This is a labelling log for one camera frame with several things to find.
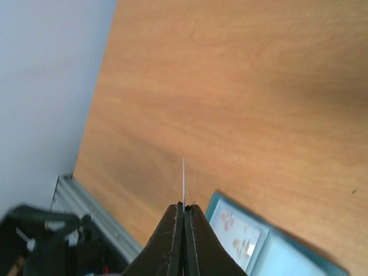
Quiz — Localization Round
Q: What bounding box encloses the red card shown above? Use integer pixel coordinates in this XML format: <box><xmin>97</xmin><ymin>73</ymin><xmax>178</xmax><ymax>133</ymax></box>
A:
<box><xmin>182</xmin><ymin>157</ymin><xmax>186</xmax><ymax>211</ymax></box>

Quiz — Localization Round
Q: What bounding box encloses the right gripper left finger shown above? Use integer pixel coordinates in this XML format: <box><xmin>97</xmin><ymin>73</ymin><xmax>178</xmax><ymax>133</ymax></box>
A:
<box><xmin>122</xmin><ymin>203</ymin><xmax>183</xmax><ymax>275</ymax></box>

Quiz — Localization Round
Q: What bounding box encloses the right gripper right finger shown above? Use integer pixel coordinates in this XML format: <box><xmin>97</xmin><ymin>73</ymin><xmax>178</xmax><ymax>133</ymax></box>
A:
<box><xmin>183</xmin><ymin>204</ymin><xmax>246</xmax><ymax>276</ymax></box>

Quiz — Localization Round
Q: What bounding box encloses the front aluminium rail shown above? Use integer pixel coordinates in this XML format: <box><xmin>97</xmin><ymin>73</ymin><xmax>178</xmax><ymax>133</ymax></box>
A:
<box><xmin>51</xmin><ymin>175</ymin><xmax>142</xmax><ymax>263</ymax></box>

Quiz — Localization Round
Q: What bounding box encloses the blue card holder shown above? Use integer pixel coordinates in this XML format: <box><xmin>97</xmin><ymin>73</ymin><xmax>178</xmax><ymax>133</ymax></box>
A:
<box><xmin>206</xmin><ymin>192</ymin><xmax>348</xmax><ymax>275</ymax></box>

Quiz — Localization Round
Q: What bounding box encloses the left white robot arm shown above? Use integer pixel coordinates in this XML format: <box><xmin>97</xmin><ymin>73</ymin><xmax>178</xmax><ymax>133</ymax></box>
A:
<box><xmin>1</xmin><ymin>205</ymin><xmax>128</xmax><ymax>275</ymax></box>

